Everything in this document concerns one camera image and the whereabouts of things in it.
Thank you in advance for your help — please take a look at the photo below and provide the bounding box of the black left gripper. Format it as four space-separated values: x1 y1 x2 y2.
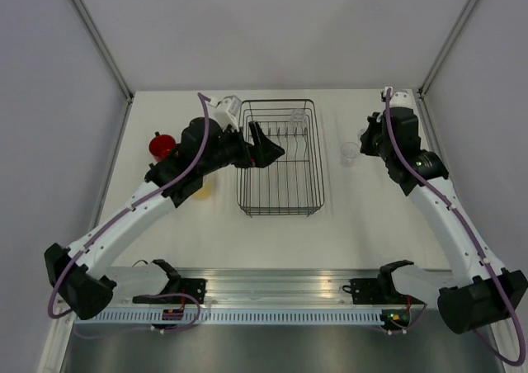
199 121 284 176

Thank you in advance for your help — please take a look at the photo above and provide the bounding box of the white slotted cable duct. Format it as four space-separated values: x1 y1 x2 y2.
75 306 384 326

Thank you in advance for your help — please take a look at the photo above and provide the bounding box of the aluminium mounting rail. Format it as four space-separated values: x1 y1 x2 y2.
111 267 455 308

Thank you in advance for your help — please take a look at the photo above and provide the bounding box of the aluminium frame post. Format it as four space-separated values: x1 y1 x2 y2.
68 0 134 103
417 0 482 100

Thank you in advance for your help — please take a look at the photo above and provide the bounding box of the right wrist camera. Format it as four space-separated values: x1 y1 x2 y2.
380 87 413 109

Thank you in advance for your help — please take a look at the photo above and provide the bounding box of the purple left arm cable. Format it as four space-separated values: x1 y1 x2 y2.
48 92 215 341

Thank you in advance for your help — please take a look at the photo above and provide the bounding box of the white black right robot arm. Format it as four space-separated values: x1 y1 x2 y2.
360 107 527 334

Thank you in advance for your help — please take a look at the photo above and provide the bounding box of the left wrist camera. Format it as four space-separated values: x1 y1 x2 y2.
207 95 242 130

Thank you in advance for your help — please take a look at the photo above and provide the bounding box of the pale yellow mug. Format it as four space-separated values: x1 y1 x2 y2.
193 181 213 201

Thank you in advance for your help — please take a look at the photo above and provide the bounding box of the black wire dish rack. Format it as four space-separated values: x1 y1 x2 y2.
237 98 325 216

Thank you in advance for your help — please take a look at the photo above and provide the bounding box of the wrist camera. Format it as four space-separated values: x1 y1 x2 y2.
207 95 242 130
380 87 413 109

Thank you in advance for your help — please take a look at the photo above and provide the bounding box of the red mug black handle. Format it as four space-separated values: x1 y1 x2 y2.
148 131 177 163

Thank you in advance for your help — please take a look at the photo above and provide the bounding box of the clear glass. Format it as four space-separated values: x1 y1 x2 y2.
340 142 360 168
290 108 306 129
357 129 366 143

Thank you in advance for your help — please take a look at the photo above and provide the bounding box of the left aluminium frame post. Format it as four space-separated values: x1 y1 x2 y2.
68 0 134 103

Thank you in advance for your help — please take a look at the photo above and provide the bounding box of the right aluminium frame post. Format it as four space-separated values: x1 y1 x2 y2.
417 0 482 100

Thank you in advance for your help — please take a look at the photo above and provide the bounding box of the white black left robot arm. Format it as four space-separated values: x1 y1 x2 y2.
44 117 285 320

